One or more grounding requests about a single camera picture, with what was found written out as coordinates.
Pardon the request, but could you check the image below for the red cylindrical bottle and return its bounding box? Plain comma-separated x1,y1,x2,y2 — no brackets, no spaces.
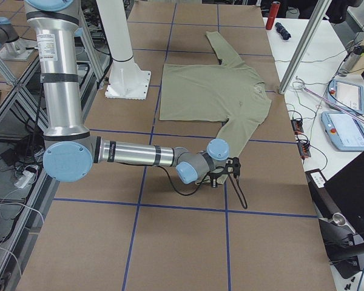
265,1,280,30

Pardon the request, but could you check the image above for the blue teach pendant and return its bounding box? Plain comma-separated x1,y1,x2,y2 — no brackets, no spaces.
321,112,364,152
327,79,364,115

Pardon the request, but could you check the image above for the black camera stand clamp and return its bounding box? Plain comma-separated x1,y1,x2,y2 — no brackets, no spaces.
318,213,364,279

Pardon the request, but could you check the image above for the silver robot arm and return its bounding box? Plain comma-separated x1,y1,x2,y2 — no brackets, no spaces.
0,16,36,61
25,1,231,187

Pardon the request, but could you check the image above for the near blue teach pendant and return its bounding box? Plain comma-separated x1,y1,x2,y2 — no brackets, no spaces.
321,112,364,152

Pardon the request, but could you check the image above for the dark blue folded umbrella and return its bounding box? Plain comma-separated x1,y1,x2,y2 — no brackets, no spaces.
275,22,291,41

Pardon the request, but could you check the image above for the black laptop computer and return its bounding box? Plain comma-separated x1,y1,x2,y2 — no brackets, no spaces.
325,151,364,239

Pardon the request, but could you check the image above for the grey water bottle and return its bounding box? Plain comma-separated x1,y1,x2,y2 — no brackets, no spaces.
343,45,364,73

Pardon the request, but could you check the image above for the long pink grabber stick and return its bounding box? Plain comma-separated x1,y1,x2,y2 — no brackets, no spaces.
295,81,364,124

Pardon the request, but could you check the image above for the olive green long-sleeve shirt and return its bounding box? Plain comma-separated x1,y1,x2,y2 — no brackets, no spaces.
159,32,271,157

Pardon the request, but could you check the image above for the far blue teach pendant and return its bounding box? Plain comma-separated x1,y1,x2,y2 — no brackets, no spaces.
327,79,364,115

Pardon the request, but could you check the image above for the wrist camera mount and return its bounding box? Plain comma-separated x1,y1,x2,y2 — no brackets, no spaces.
223,157,241,179

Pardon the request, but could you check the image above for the black box with label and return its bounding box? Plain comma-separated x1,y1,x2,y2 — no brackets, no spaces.
305,169,340,219

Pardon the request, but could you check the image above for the aluminium frame post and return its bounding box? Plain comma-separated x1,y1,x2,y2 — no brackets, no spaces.
278,0,332,95

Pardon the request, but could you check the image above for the orange black electronics board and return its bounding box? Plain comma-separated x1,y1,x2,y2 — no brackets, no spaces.
291,119,304,135

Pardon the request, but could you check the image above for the white power strip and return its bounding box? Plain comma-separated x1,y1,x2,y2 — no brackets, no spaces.
14,170,36,189

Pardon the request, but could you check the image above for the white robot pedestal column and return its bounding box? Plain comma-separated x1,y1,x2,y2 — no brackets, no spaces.
96,0,151,100

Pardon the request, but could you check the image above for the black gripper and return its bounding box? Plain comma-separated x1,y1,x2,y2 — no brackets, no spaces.
209,167,229,188

